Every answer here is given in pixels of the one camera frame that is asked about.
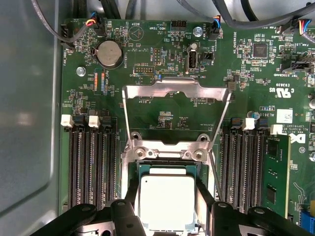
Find CPU socket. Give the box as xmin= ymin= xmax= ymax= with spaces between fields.
xmin=120 ymin=132 xmax=220 ymax=236

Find green RAM stick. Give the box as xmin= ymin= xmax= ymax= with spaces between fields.
xmin=264 ymin=135 xmax=291 ymax=219

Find metal locking lever wire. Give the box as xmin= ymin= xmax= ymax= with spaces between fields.
xmin=208 ymin=149 xmax=223 ymax=201

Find dark power cable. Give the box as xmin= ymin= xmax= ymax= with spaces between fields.
xmin=176 ymin=0 xmax=315 ymax=30

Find open PC case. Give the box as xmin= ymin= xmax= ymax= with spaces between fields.
xmin=0 ymin=0 xmax=315 ymax=236

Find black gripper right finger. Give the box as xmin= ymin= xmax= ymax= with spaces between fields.
xmin=196 ymin=182 xmax=315 ymax=236

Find square black chip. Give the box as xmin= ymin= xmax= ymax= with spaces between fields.
xmin=252 ymin=43 xmax=269 ymax=59

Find silver coin battery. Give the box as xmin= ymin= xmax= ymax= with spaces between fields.
xmin=97 ymin=40 xmax=124 ymax=69

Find internal USB port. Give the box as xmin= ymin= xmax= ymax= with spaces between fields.
xmin=187 ymin=49 xmax=199 ymax=74

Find black header connector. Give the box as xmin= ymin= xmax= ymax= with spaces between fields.
xmin=280 ymin=60 xmax=313 ymax=74

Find green motherboard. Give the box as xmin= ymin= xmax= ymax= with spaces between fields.
xmin=59 ymin=17 xmax=315 ymax=236

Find silver CPU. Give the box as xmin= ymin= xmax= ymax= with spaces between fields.
xmin=137 ymin=164 xmax=199 ymax=233

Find fan plug coloured wires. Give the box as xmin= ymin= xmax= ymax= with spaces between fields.
xmin=211 ymin=15 xmax=223 ymax=40
xmin=294 ymin=18 xmax=315 ymax=44
xmin=85 ymin=17 xmax=105 ymax=36

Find blue expansion slot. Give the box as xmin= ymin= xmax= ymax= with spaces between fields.
xmin=299 ymin=210 xmax=315 ymax=236

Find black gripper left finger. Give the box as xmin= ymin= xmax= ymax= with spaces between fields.
xmin=29 ymin=178 xmax=148 ymax=236

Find metal socket cover frame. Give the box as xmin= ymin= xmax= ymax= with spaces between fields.
xmin=122 ymin=76 xmax=233 ymax=159

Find grey fan cable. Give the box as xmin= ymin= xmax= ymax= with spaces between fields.
xmin=31 ymin=0 xmax=74 ymax=49

